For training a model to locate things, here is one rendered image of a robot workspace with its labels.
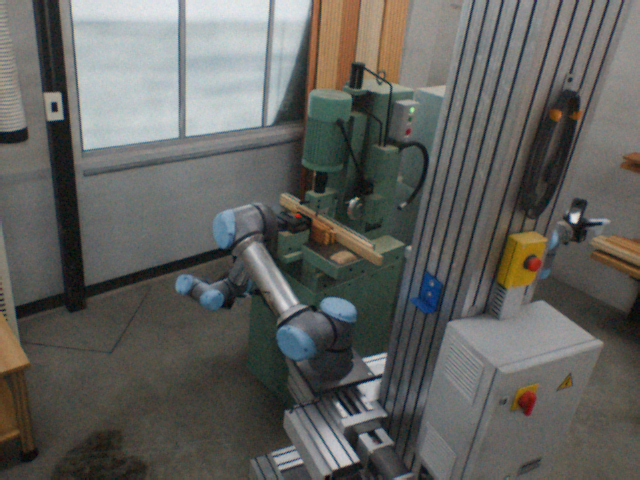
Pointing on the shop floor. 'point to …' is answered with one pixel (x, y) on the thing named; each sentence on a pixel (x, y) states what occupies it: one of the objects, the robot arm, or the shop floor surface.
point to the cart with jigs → (12, 361)
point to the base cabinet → (362, 294)
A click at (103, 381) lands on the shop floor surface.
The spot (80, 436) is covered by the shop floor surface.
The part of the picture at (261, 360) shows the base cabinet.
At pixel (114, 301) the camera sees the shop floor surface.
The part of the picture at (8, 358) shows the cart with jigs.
